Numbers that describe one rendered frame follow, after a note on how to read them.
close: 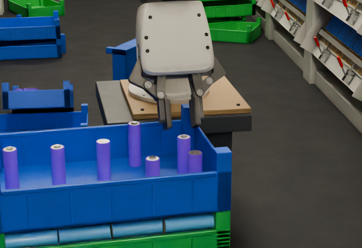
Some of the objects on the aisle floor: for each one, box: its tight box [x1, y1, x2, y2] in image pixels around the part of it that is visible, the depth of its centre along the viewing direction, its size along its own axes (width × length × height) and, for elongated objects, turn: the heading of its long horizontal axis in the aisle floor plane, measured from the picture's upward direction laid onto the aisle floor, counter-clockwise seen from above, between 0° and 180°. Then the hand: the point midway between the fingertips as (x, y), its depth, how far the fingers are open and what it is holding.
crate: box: [2, 81, 74, 110], centre depth 249 cm, size 30×20×8 cm
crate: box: [106, 38, 137, 81], centre depth 276 cm, size 8×30×20 cm, turn 153°
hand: (180, 113), depth 106 cm, fingers open, 3 cm apart
